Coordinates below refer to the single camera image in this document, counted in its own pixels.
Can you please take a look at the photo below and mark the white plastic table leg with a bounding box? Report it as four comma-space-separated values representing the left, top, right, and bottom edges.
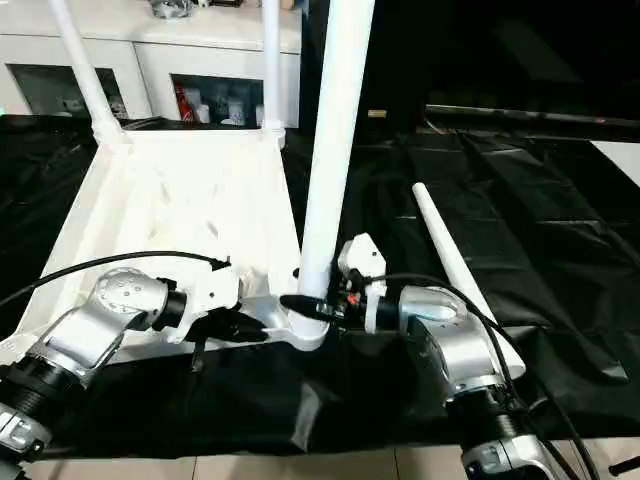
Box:
48, 0, 135, 145
410, 181, 528, 380
258, 0, 288, 147
291, 0, 377, 347

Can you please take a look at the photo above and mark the white plastic table top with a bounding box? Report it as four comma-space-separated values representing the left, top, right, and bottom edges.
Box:
0, 124, 335, 372

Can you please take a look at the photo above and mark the patterned jar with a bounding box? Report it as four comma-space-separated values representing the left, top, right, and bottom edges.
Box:
228, 98, 250, 126

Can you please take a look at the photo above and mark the black work surface mat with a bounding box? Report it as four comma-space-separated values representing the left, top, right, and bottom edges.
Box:
0, 112, 640, 459

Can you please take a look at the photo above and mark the red white bottle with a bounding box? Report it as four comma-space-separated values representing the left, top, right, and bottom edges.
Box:
174, 83, 195, 122

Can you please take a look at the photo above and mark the dark grey tube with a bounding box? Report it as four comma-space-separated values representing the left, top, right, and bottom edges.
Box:
423, 103, 640, 130

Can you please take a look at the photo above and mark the white glass-door cabinet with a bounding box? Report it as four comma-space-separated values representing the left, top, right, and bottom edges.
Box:
0, 0, 305, 130

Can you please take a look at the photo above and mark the black backdrop cloth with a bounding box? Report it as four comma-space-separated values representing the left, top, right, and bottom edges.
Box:
298, 0, 640, 134

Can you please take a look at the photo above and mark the grey patterned bundle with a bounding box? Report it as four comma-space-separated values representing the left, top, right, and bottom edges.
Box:
148, 0, 195, 20

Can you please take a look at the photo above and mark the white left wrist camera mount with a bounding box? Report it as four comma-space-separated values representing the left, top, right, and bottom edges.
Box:
171, 256, 275, 347

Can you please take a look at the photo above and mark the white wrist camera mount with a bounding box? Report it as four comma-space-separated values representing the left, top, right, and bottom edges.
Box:
336, 232, 390, 335
171, 256, 275, 347

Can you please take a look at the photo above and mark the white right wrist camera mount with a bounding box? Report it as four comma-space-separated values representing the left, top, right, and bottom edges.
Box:
336, 232, 390, 335

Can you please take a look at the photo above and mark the black left wrist camera cable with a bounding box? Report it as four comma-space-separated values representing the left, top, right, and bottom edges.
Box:
0, 250, 232, 310

